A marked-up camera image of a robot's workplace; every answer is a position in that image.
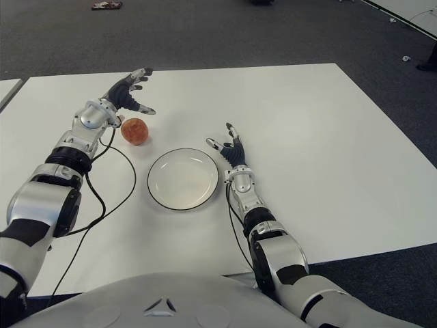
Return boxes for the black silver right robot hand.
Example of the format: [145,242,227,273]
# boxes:
[206,122,247,169]

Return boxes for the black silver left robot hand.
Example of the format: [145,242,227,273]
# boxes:
[102,67,157,116]

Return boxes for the red apple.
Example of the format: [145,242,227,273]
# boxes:
[120,118,150,147]

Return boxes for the white plate with black rim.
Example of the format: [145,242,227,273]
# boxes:
[147,147,220,211]

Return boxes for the red black object on floor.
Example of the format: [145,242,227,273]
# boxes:
[91,1,123,10]

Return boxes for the white neighbouring table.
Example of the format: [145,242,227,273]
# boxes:
[0,78,23,110]
[363,0,437,38]

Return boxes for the grey robot torso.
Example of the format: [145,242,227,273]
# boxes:
[12,271,325,328]

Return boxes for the dark shoe on floor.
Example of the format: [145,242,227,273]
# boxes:
[415,44,437,72]

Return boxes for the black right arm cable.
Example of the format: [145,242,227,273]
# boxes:
[225,180,257,271]

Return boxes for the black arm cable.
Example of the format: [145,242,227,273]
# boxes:
[225,180,257,271]
[47,124,137,307]

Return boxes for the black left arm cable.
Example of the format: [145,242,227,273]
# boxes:
[47,124,137,307]

